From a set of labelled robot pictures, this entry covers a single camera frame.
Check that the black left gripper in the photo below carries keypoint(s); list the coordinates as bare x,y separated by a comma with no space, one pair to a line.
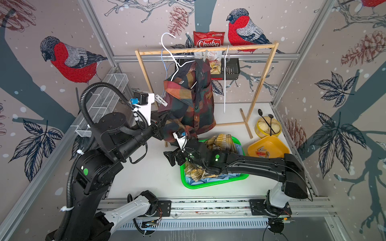
158,126

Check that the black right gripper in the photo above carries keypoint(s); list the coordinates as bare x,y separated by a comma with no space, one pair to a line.
178,155

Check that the dark red plaid shirt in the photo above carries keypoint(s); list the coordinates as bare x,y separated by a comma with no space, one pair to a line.
190,101

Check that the white wire hanger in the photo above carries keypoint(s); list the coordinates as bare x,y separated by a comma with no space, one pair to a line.
164,64

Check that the light blue long-sleeve shirt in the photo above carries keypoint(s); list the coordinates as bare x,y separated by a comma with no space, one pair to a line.
189,183

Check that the yellow plaid flannel shirt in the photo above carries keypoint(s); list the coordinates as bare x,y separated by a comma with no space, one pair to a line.
221,142

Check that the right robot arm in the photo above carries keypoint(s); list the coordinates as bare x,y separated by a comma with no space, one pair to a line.
286,171

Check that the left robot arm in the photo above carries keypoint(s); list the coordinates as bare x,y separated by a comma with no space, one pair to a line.
112,143

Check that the long black spoon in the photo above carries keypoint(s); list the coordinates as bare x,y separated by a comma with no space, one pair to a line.
263,124

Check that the green perforated plastic tray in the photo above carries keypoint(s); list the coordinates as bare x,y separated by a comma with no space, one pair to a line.
195,178

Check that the red chips bag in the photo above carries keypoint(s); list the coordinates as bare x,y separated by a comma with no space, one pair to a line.
210,40

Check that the yellow bamboo steamer basket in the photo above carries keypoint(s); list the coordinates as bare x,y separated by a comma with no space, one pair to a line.
276,127

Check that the yellow plastic tray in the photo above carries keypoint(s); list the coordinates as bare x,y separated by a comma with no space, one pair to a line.
275,147

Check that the short black spoon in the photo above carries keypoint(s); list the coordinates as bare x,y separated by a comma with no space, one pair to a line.
270,125

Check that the wooden clothes rack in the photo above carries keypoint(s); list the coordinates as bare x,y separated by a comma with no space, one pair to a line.
245,118

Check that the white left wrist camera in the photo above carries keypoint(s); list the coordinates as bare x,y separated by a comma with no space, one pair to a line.
143,102

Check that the white wire mesh basket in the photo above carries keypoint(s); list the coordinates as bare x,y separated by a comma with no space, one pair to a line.
102,101

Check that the black wall basket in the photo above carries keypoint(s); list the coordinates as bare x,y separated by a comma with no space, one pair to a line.
232,70

